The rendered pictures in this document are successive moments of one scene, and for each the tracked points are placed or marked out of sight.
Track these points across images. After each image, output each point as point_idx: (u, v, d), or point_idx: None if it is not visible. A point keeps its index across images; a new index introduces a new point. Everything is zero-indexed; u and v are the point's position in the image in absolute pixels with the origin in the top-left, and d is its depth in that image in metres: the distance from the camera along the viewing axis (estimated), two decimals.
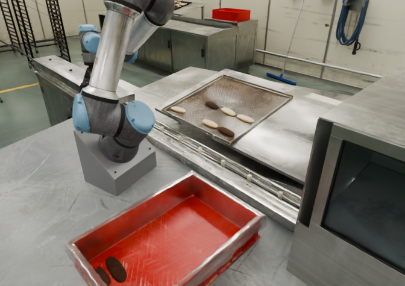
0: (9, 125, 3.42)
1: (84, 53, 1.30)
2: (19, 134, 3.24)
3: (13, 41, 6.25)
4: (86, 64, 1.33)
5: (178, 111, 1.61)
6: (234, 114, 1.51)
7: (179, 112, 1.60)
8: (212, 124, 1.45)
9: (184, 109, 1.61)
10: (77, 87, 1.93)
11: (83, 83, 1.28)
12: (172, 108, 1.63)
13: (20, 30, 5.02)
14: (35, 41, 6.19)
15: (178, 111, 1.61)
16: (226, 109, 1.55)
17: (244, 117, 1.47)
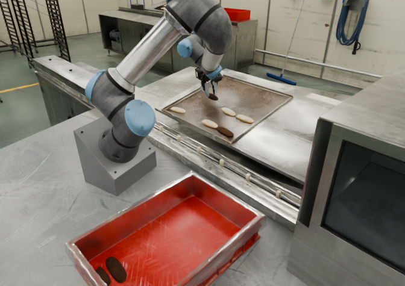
0: (9, 125, 3.42)
1: None
2: (19, 134, 3.24)
3: (13, 41, 6.25)
4: None
5: (178, 112, 1.60)
6: (234, 114, 1.51)
7: (179, 112, 1.60)
8: (211, 124, 1.45)
9: (184, 109, 1.61)
10: (77, 87, 1.93)
11: (216, 78, 1.44)
12: (172, 109, 1.63)
13: (20, 30, 5.02)
14: (35, 41, 6.19)
15: (178, 112, 1.60)
16: (226, 109, 1.55)
17: (244, 117, 1.47)
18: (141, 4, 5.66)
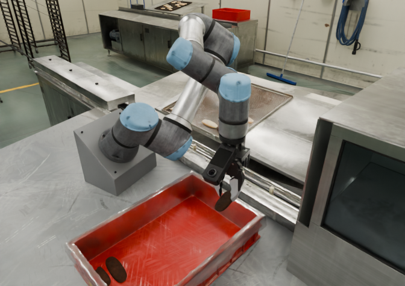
0: (9, 125, 3.42)
1: (220, 122, 0.75)
2: (19, 134, 3.24)
3: (13, 41, 6.25)
4: (220, 139, 0.78)
5: None
6: None
7: None
8: (211, 124, 1.45)
9: None
10: (77, 87, 1.93)
11: (204, 175, 0.75)
12: (172, 109, 1.63)
13: (20, 30, 5.02)
14: (35, 41, 6.19)
15: None
16: None
17: None
18: (141, 4, 5.66)
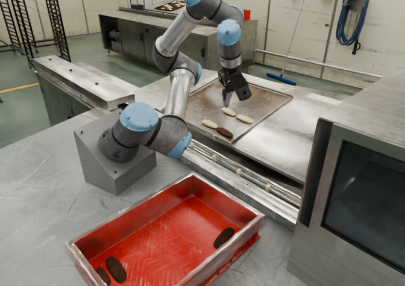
0: (9, 125, 3.42)
1: (229, 60, 1.03)
2: (19, 134, 3.24)
3: (13, 41, 6.25)
4: (231, 71, 1.07)
5: None
6: (234, 114, 1.51)
7: None
8: (211, 124, 1.45)
9: None
10: (77, 87, 1.93)
11: (242, 97, 1.07)
12: None
13: (20, 30, 5.02)
14: (35, 41, 6.19)
15: None
16: (226, 109, 1.55)
17: (244, 117, 1.47)
18: (141, 4, 5.66)
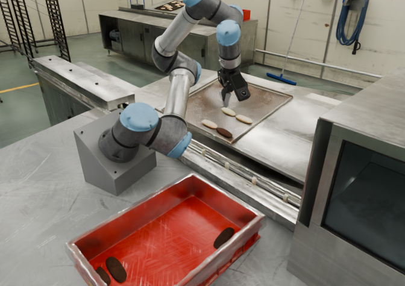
0: (9, 125, 3.42)
1: (229, 61, 1.03)
2: (19, 134, 3.24)
3: (13, 41, 6.25)
4: (229, 71, 1.07)
5: None
6: (234, 114, 1.51)
7: None
8: (211, 125, 1.45)
9: None
10: (77, 87, 1.93)
11: (241, 98, 1.07)
12: None
13: (20, 30, 5.02)
14: (35, 41, 6.19)
15: None
16: (226, 109, 1.55)
17: (243, 117, 1.47)
18: (141, 4, 5.66)
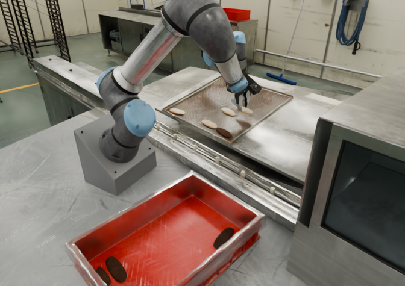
0: (9, 125, 3.42)
1: (240, 62, 1.28)
2: (19, 134, 3.24)
3: (13, 41, 6.25)
4: None
5: (177, 113, 1.59)
6: (234, 114, 1.51)
7: (178, 114, 1.59)
8: (211, 125, 1.45)
9: (183, 111, 1.60)
10: (77, 87, 1.93)
11: (256, 90, 1.30)
12: (171, 110, 1.62)
13: (20, 30, 5.02)
14: (35, 41, 6.19)
15: (176, 114, 1.59)
16: (226, 109, 1.55)
17: (244, 108, 1.45)
18: (141, 4, 5.66)
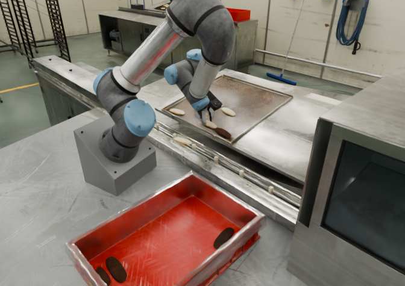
0: (9, 125, 3.42)
1: None
2: (19, 134, 3.24)
3: (13, 41, 6.25)
4: None
5: (176, 114, 1.59)
6: (234, 114, 1.51)
7: (178, 114, 1.59)
8: (211, 125, 1.45)
9: (182, 111, 1.60)
10: (77, 87, 1.93)
11: (216, 106, 1.32)
12: (171, 111, 1.62)
13: (20, 30, 5.02)
14: (35, 41, 6.19)
15: (176, 114, 1.59)
16: (226, 109, 1.55)
17: (182, 139, 1.43)
18: (141, 4, 5.66)
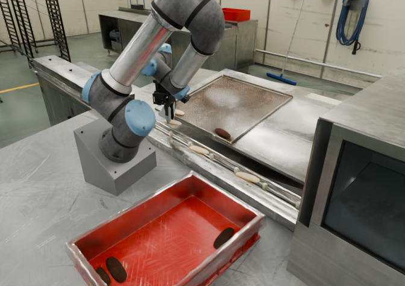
0: (9, 125, 3.42)
1: None
2: (19, 134, 3.24)
3: (13, 41, 6.25)
4: None
5: (176, 114, 1.59)
6: (179, 123, 1.44)
7: (178, 115, 1.58)
8: (202, 150, 1.34)
9: (182, 111, 1.59)
10: (77, 87, 1.93)
11: (187, 98, 1.34)
12: None
13: (20, 30, 5.02)
14: (35, 41, 6.19)
15: (176, 114, 1.59)
16: None
17: (247, 175, 1.18)
18: (141, 4, 5.66)
